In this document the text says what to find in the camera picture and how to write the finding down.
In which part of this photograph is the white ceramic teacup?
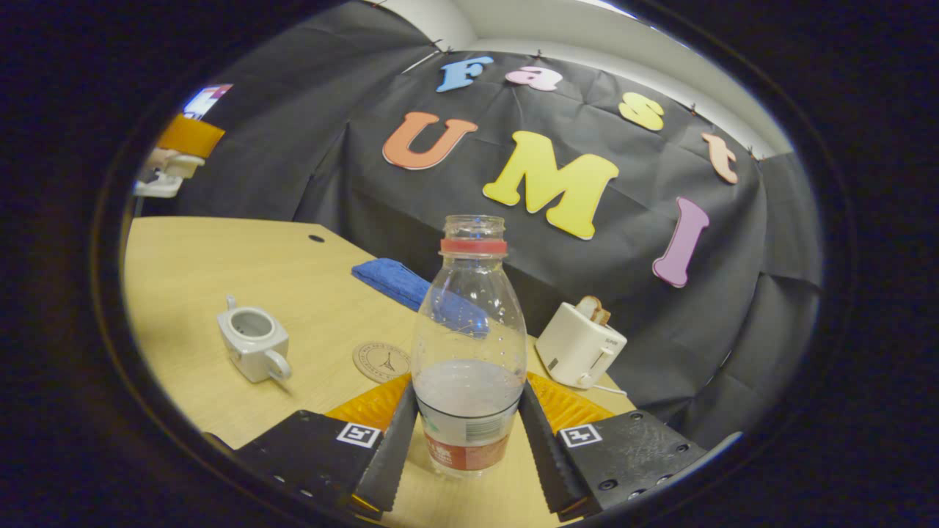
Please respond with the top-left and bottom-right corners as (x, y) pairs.
(216, 295), (293, 384)

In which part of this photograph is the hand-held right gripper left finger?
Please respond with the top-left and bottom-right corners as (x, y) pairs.
(235, 373), (419, 514)

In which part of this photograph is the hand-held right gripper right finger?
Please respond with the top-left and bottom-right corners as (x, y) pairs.
(517, 370), (709, 523)

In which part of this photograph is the bread slice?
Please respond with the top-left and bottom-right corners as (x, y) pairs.
(574, 296), (612, 327)

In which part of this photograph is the blue folded towel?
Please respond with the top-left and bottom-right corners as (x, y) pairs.
(351, 257), (491, 340)

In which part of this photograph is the computer monitor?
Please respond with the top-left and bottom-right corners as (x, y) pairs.
(182, 83), (234, 120)

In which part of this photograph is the clear plastic water bottle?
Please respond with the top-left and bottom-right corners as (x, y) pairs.
(411, 214), (529, 479)

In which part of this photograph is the round wooden coaster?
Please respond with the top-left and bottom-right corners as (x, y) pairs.
(352, 342), (413, 384)

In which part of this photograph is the white toaster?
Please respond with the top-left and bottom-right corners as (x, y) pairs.
(535, 301), (629, 389)

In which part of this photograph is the black backdrop cloth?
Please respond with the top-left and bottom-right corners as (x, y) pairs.
(143, 0), (822, 448)

